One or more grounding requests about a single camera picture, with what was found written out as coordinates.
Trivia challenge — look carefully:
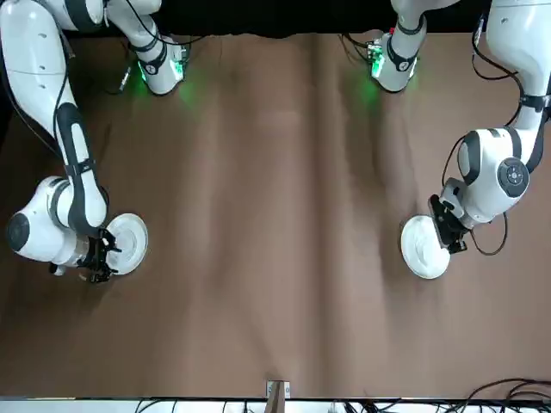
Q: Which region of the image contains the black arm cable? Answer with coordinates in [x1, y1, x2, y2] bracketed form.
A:
[442, 12, 543, 256]
[0, 28, 108, 203]

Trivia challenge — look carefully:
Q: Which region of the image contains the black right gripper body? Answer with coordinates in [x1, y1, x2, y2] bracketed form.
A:
[80, 234, 109, 277]

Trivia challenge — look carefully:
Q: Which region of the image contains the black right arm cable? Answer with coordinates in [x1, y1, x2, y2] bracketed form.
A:
[0, 28, 108, 203]

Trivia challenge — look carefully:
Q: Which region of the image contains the clear petri dish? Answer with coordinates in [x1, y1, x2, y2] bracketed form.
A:
[411, 225, 447, 268]
[107, 226, 141, 263]

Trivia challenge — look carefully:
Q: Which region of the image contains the black base cable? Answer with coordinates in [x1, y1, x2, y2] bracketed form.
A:
[341, 33, 372, 59]

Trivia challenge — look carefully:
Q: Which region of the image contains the aluminium camera mount post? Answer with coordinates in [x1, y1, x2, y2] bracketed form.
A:
[265, 379, 291, 413]

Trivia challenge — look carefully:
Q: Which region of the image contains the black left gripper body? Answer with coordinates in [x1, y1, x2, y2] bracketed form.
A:
[433, 208, 465, 243]

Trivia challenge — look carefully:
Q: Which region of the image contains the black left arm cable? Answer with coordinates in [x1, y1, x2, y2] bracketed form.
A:
[442, 12, 543, 256]

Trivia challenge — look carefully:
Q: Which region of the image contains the black cable with silver plug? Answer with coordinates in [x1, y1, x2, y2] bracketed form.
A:
[102, 38, 133, 95]

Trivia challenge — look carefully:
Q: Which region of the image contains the white round plate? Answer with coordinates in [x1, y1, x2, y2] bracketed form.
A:
[399, 214, 453, 280]
[101, 212, 150, 277]

